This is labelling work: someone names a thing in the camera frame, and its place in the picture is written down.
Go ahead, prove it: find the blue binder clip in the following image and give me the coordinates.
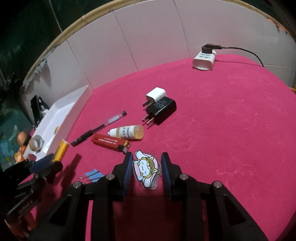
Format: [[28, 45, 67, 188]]
[[79, 169, 104, 184]]

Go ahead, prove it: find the cartoon character sticker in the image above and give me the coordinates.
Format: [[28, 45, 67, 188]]
[[132, 150, 162, 190]]

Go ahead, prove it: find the white power strip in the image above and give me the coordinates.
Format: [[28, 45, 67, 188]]
[[193, 50, 216, 71]]

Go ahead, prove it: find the white cardboard tray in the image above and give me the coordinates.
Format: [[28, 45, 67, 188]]
[[23, 85, 92, 161]]

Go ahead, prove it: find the black power cable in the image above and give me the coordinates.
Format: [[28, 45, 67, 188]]
[[201, 43, 265, 68]]

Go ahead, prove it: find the black smartphone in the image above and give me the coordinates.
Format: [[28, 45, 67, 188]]
[[30, 95, 43, 126]]

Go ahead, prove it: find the bamboo rim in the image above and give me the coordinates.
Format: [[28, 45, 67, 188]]
[[21, 1, 295, 93]]

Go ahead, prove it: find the peeled tangerine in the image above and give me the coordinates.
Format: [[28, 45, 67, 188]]
[[14, 151, 25, 163]]

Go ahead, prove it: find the white usb charger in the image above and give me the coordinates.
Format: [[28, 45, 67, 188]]
[[142, 87, 167, 107]]

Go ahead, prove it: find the red lighter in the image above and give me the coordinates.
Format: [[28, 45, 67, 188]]
[[91, 133, 130, 154]]

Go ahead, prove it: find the red apple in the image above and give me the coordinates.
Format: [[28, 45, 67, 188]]
[[16, 132, 28, 147]]

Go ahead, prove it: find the black gel pen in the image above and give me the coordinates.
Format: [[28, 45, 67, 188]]
[[71, 111, 127, 147]]

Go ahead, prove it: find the brown tape roll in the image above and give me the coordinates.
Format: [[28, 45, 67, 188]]
[[29, 135, 44, 152]]

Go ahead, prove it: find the black cat phone stand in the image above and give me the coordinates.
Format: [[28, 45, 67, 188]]
[[33, 96, 50, 130]]

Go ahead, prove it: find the small dropper bottle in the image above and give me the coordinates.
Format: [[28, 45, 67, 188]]
[[107, 125, 144, 140]]

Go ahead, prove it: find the black usb charger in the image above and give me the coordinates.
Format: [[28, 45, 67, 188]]
[[142, 96, 177, 126]]

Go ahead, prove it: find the yellow lighter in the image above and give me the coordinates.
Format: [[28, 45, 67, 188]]
[[51, 139, 69, 163]]

